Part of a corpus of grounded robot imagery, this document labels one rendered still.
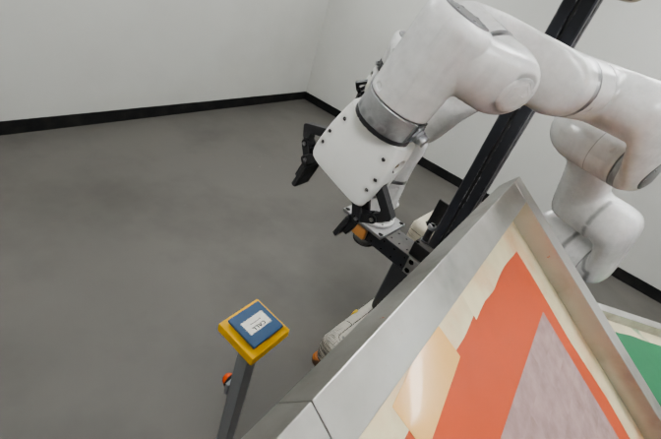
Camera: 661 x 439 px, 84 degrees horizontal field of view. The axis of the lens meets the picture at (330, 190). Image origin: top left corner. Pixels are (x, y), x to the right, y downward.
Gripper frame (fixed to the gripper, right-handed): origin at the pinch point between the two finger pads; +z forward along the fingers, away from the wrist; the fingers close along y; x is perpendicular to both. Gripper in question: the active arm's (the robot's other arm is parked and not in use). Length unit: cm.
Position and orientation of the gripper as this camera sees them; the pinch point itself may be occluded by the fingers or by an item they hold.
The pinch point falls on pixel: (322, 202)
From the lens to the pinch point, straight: 51.4
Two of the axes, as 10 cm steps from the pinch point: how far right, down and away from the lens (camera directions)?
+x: -6.1, 2.7, -7.5
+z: -4.8, 6.3, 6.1
